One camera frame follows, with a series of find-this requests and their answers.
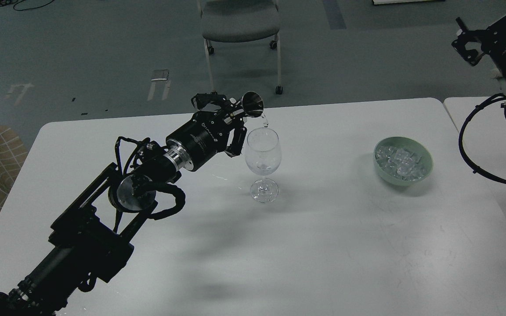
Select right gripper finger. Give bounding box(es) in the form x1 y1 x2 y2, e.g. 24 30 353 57
452 17 493 67

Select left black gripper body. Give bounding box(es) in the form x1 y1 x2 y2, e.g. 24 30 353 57
166 120 238 172

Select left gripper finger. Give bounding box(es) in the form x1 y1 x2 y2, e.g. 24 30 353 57
225 124 247 158
191 93 242 121

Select steel cocktail jigger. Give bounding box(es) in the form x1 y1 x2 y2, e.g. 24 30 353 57
231 91 264 118

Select clear ice cubes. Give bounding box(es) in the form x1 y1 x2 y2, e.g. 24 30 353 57
374 146 429 181

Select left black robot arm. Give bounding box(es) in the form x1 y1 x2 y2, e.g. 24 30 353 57
0 92 264 316

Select clear wine glass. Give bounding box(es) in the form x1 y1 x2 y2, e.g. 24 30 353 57
244 127 282 204

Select grey floor plate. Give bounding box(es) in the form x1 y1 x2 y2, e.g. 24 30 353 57
150 69 170 82

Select grey office chair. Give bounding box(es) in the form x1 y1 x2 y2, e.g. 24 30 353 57
196 0 284 95

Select green bowl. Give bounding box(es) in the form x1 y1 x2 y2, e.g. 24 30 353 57
373 136 434 187

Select black floor cables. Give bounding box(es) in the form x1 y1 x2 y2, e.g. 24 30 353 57
0 0 56 19

